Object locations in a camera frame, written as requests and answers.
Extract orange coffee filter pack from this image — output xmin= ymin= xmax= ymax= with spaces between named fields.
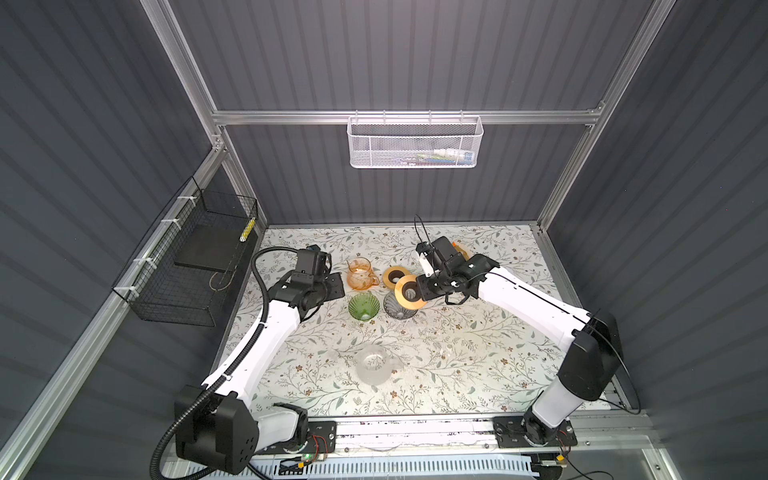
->
xmin=452 ymin=242 xmax=471 ymax=260

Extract wooden dripper ring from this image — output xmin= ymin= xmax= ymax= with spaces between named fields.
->
xmin=382 ymin=265 xmax=413 ymax=291
xmin=394 ymin=275 xmax=428 ymax=311

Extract grey clear glass dripper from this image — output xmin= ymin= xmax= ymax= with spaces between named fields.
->
xmin=383 ymin=291 xmax=418 ymax=320

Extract frosted white glass mug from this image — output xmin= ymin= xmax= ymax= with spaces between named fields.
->
xmin=355 ymin=344 xmax=403 ymax=386

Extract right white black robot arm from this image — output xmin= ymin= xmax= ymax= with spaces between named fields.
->
xmin=411 ymin=236 xmax=623 ymax=445

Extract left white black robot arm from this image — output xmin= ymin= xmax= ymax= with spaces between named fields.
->
xmin=173 ymin=272 xmax=345 ymax=475

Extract green glass dripper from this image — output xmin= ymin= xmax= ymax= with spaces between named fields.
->
xmin=348 ymin=292 xmax=380 ymax=322

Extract yellow marker pen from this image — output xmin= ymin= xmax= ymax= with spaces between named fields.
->
xmin=239 ymin=217 xmax=256 ymax=243

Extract black flat pad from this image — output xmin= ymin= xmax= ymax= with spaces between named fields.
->
xmin=174 ymin=225 xmax=245 ymax=273

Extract items in white basket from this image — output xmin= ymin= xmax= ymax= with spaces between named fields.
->
xmin=394 ymin=148 xmax=476 ymax=168

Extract white perforated vent strip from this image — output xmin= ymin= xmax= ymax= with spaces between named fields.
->
xmin=179 ymin=455 xmax=541 ymax=480

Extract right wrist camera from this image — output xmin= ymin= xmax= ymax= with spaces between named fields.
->
xmin=416 ymin=242 xmax=434 ymax=277

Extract black wire mesh basket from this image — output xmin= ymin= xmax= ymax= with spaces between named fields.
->
xmin=113 ymin=179 xmax=259 ymax=327

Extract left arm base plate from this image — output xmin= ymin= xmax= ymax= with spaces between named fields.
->
xmin=256 ymin=419 xmax=338 ymax=455

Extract white wire mesh basket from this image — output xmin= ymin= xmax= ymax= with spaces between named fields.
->
xmin=346 ymin=113 xmax=484 ymax=169

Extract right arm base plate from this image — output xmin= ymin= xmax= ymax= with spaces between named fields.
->
xmin=491 ymin=415 xmax=578 ymax=449

